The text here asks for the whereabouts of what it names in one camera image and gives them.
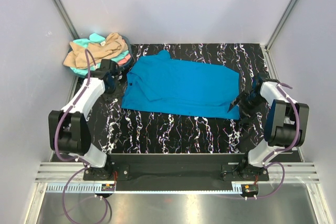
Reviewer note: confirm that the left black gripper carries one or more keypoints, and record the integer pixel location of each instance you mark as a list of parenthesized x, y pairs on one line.
[(112, 87)]

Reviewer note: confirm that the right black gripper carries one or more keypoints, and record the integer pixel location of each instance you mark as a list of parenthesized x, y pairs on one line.
[(247, 102)]

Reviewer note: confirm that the blue t shirt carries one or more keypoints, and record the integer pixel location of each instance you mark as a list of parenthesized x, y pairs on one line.
[(160, 84)]

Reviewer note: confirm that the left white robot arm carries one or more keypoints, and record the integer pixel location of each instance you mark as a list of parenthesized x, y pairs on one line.
[(69, 132)]

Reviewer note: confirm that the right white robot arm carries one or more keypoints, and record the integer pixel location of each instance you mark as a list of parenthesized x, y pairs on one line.
[(285, 128)]

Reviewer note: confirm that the coral pink t shirt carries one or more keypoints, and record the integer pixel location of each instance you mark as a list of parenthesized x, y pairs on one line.
[(125, 60)]

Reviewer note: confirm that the beige t shirt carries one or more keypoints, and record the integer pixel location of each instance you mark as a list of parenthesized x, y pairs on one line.
[(111, 47)]

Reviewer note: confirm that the dark grey laundry basket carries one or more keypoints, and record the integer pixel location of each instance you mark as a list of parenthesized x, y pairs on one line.
[(126, 61)]

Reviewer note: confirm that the mint green t shirt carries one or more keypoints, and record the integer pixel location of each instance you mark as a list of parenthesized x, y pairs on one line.
[(84, 70)]

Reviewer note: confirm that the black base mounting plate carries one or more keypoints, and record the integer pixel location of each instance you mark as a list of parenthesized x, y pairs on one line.
[(242, 166)]

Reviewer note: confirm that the right slotted cable duct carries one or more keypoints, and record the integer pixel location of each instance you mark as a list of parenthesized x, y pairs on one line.
[(245, 188)]

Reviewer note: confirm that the slotted cable duct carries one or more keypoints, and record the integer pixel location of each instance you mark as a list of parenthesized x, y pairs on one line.
[(245, 188), (81, 188)]

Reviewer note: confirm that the left aluminium corner post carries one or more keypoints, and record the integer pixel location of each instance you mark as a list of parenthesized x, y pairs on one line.
[(66, 18)]

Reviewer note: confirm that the aluminium corner post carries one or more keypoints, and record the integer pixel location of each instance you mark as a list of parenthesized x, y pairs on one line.
[(66, 18), (286, 14)]

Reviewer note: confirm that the aluminium front frame rail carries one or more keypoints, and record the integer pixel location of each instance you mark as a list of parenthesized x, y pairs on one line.
[(290, 172)]

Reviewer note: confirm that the left slotted cable duct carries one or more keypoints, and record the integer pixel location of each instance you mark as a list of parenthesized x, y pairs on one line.
[(81, 188)]

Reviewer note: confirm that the right aluminium corner post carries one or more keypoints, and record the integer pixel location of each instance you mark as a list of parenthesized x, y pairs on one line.
[(286, 14)]

